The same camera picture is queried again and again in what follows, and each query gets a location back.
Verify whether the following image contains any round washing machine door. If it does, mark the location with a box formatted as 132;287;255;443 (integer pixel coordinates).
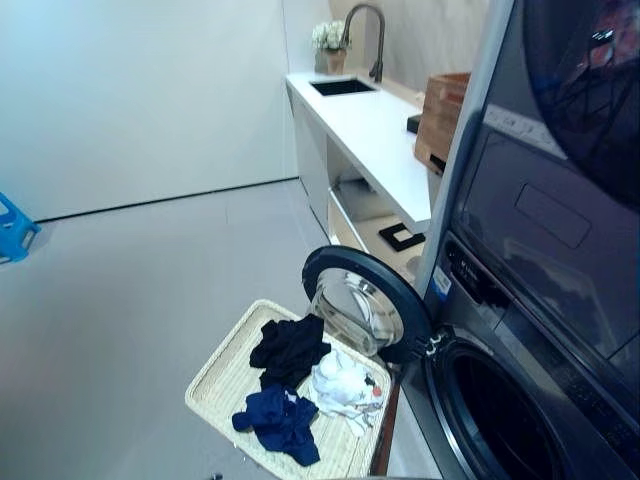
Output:
302;245;435;366

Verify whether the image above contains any dark grey washing machine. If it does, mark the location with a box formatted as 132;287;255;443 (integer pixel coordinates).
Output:
399;230;640;480

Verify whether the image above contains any black square tray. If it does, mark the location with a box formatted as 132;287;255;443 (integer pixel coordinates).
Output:
378;222;427;251

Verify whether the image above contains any black garment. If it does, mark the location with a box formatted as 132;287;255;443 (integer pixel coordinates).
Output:
249;313;332;390

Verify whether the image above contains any white counter cabinet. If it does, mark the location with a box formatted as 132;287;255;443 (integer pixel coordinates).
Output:
285;72;433;257

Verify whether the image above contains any blue energy label sticker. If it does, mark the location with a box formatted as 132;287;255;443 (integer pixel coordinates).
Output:
432;265;453;301

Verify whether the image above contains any white printed garment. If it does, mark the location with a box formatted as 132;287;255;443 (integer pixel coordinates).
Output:
307;347;384;434

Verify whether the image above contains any black rectangular sink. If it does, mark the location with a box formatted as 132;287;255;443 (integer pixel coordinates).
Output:
308;77;378;97

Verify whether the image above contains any wooden box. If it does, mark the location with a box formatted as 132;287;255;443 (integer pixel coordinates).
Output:
414;72;472;165

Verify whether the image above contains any cream woven laundry basket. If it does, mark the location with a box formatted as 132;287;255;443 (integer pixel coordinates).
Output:
184;298;393;480

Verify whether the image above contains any navy blue garment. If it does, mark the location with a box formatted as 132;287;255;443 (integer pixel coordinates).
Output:
231;384;321;467

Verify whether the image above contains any tan flower pot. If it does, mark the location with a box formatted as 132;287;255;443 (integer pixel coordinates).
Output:
326;48;348;76

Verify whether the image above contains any white flower bouquet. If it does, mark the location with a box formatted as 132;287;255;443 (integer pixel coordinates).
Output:
311;20;352;52

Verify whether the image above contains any dark arched faucet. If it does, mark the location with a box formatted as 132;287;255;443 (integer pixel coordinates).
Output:
342;4;387;84

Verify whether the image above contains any dark grey stacked dryer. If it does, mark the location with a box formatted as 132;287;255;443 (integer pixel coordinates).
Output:
416;0;640;372

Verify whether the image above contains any blue plastic stool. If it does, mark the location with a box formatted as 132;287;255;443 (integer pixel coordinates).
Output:
0;192;43;266

